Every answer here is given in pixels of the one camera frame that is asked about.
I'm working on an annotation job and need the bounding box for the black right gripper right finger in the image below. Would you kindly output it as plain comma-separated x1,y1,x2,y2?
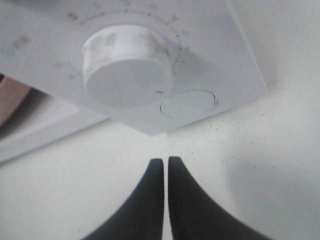
168,156,268,240

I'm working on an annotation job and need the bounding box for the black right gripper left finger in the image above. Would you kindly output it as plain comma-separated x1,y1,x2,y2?
85,158,164,240

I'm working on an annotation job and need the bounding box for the round white door button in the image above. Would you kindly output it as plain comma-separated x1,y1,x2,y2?
160,89,216,119

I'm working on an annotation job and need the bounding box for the white timer knob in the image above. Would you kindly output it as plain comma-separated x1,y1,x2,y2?
82,24,174,108

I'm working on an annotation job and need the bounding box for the white microwave oven body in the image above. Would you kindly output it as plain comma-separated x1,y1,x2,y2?
0,0,267,162

